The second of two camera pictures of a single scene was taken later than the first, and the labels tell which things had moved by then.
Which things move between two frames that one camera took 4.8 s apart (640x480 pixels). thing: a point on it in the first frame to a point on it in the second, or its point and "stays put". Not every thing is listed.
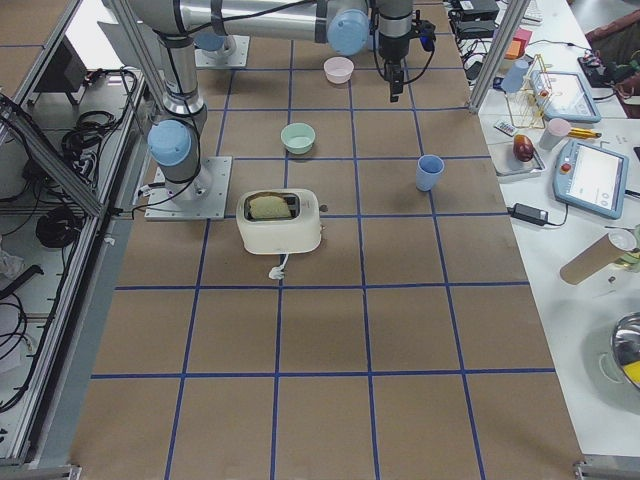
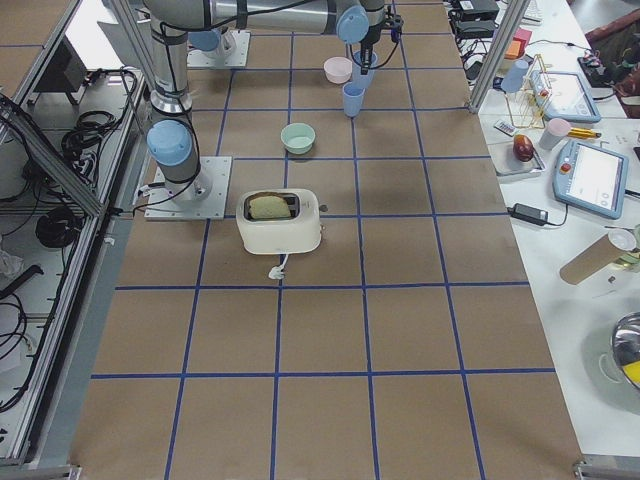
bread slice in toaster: x=269 y=207 stays put
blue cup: x=428 y=170 to x=357 y=77
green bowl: x=298 y=138 stays put
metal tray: x=506 y=161 stays put
